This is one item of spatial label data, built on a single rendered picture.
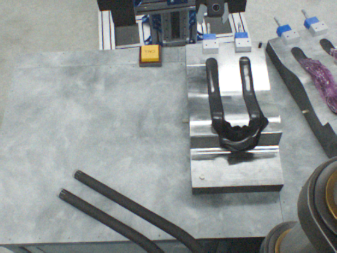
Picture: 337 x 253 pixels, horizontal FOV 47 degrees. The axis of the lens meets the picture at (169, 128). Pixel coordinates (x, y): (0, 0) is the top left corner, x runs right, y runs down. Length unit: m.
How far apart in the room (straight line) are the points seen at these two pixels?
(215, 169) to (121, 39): 1.34
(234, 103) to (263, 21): 1.55
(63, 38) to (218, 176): 1.80
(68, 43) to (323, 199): 2.37
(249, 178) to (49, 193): 0.60
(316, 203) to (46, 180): 0.98
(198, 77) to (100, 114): 0.35
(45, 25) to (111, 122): 1.60
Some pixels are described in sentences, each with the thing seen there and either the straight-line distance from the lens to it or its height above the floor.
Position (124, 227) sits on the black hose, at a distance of 1.09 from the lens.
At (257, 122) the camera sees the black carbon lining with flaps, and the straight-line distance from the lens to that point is 1.18.
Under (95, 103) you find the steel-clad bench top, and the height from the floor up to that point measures 0.80.
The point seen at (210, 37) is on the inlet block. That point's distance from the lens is 1.36.
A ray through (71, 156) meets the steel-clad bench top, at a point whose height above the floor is 0.80.
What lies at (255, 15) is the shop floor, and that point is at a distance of 2.73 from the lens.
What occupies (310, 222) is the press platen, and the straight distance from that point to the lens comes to 0.42.
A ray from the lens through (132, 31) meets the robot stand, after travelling 2.35.
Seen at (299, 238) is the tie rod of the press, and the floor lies 1.41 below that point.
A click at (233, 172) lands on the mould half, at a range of 1.15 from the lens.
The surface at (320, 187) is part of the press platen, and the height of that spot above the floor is 1.54.
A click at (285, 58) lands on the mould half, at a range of 1.40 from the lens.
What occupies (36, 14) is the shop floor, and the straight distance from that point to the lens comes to 2.91.
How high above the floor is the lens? 1.91
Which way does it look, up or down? 61 degrees down
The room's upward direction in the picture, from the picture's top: 5 degrees counter-clockwise
